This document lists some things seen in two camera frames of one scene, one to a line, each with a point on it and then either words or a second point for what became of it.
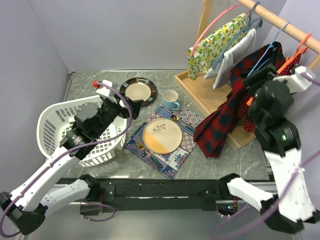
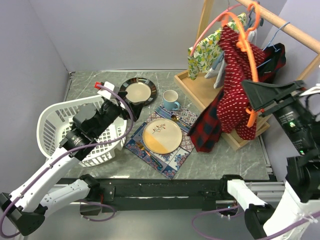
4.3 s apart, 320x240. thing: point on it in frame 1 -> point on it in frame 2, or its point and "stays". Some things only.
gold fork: [142, 147] stays
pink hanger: [212, 22] stays
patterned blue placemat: [163, 140] stays
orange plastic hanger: [292, 58] -> [244, 45]
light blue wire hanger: [258, 65] -> [275, 49]
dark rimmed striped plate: [138, 88] stays
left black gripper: [135, 105] stays
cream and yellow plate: [162, 136] stays
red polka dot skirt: [242, 109] -> [242, 62]
